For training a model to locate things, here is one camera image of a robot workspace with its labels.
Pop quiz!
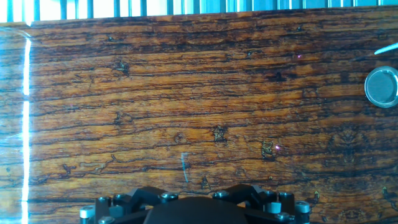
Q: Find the white mesh bent rack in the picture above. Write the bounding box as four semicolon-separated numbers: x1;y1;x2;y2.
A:
374;42;398;56

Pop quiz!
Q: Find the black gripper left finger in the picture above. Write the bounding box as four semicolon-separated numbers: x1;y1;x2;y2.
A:
79;185;180;224

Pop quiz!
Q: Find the wood grain table mat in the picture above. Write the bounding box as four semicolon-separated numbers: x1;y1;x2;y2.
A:
0;5;398;224

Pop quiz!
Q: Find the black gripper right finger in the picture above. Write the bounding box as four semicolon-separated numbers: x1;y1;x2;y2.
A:
213;183;312;224

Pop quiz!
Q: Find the small round steel plate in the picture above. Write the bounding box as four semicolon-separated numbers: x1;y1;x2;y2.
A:
364;65;398;109

